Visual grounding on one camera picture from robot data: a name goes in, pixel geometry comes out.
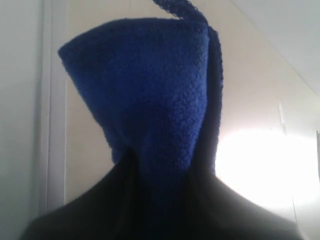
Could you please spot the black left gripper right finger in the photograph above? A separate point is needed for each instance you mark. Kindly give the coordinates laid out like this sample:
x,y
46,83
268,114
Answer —
x,y
213,211

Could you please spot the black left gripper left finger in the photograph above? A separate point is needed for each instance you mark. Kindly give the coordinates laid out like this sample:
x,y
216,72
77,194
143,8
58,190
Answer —
x,y
82,205

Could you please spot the aluminium framed whiteboard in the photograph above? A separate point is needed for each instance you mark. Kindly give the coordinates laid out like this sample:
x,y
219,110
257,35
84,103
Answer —
x,y
32,108

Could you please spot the blue microfiber cloth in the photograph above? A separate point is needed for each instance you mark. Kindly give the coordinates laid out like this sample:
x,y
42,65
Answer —
x,y
154,85

